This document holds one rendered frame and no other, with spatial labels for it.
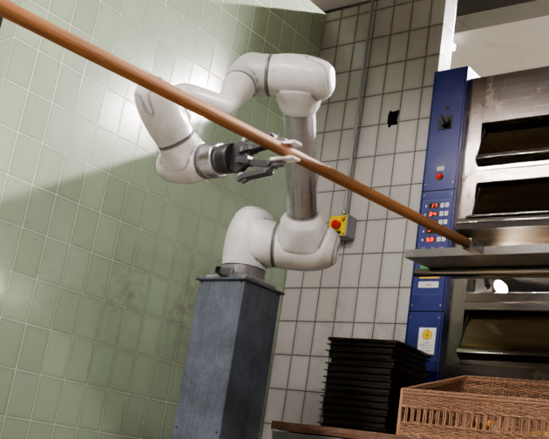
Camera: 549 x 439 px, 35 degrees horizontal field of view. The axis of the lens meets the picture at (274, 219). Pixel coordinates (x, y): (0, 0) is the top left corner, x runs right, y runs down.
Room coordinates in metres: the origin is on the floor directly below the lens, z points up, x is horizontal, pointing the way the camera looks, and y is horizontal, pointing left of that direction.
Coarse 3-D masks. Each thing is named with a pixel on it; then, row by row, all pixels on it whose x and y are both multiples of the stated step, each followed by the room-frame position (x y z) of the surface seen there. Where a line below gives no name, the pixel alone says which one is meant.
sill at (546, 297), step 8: (472, 296) 3.26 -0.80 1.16; (480, 296) 3.24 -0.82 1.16; (488, 296) 3.22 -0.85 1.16; (496, 296) 3.20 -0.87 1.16; (504, 296) 3.18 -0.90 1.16; (512, 296) 3.16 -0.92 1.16; (520, 296) 3.14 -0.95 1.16; (528, 296) 3.12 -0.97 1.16; (536, 296) 3.10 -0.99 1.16; (544, 296) 3.08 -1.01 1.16
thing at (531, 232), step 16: (464, 224) 3.14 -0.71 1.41; (480, 224) 3.10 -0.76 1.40; (496, 224) 3.06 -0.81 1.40; (512, 224) 3.02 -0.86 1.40; (528, 224) 2.98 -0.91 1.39; (544, 224) 2.94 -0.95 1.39; (480, 240) 3.21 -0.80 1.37; (496, 240) 3.17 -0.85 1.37; (512, 240) 3.13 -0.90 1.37; (528, 240) 3.10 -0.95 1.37; (544, 240) 3.07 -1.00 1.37
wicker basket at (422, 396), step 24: (432, 384) 3.02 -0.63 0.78; (456, 384) 3.17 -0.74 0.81; (480, 384) 3.17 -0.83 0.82; (504, 384) 3.12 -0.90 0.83; (528, 384) 3.07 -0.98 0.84; (408, 408) 2.84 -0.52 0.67; (432, 408) 2.79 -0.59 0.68; (456, 408) 2.74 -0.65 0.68; (480, 408) 2.69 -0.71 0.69; (504, 408) 2.64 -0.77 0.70; (528, 408) 2.60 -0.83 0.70; (408, 432) 2.84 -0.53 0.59; (432, 432) 2.79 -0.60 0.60; (456, 432) 2.74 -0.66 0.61; (480, 432) 2.69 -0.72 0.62; (504, 432) 2.64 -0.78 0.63; (528, 432) 2.59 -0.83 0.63
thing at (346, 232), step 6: (330, 216) 3.64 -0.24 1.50; (336, 216) 3.62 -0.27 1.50; (342, 216) 3.60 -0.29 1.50; (348, 216) 3.59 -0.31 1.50; (330, 222) 3.64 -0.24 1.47; (342, 222) 3.60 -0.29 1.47; (348, 222) 3.59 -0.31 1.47; (354, 222) 3.62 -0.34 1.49; (342, 228) 3.59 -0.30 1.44; (348, 228) 3.59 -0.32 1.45; (354, 228) 3.63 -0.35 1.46; (342, 234) 3.59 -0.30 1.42; (348, 234) 3.60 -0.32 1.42; (354, 234) 3.63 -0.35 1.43; (342, 240) 3.67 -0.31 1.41
